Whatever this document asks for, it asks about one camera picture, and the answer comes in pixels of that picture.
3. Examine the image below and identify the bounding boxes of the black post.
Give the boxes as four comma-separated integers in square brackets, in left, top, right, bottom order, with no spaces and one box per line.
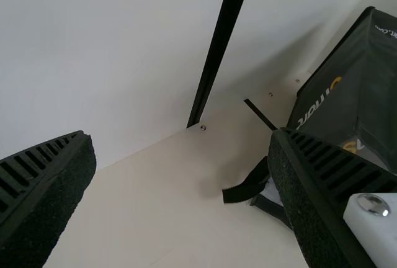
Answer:
[186,0,255,130]

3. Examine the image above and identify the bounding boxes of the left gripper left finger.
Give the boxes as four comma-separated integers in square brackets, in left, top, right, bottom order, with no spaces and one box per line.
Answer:
[0,130,97,268]

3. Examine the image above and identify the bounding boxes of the black strip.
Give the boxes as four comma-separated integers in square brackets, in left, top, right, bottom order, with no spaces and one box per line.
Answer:
[243,99,277,132]

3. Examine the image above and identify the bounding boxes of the dark grey bag with straps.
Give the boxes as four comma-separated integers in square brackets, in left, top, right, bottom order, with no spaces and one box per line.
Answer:
[221,6,397,229]

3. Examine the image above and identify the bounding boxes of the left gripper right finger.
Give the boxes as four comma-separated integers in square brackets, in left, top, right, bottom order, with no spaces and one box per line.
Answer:
[267,127,397,268]

